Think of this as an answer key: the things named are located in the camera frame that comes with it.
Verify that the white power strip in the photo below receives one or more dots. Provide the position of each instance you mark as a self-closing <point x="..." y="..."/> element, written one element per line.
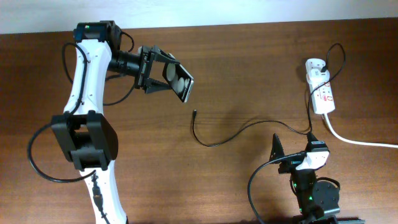
<point x="322" y="97"/>

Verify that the white usb charger adapter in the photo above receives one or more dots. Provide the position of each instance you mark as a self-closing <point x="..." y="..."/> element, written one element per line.
<point x="315" y="76"/>

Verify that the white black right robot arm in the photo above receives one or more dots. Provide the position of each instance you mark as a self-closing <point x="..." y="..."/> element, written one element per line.
<point x="317" y="196"/>

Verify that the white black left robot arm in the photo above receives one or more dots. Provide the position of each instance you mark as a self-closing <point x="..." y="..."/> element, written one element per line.
<point x="85" y="136"/>

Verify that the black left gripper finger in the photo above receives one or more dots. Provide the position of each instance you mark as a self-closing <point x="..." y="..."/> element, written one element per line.
<point x="152" y="86"/>
<point x="161" y="56"/>

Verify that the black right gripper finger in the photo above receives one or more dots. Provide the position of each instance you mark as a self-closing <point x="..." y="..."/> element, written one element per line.
<point x="311" y="138"/>
<point x="277" y="151"/>

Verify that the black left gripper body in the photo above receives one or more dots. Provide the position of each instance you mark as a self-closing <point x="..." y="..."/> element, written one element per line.
<point x="145" y="68"/>

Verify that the black smartphone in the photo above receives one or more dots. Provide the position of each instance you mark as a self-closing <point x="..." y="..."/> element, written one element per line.
<point x="179" y="79"/>

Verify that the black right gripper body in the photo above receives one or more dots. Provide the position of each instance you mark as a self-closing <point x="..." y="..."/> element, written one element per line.
<point x="290" y="164"/>

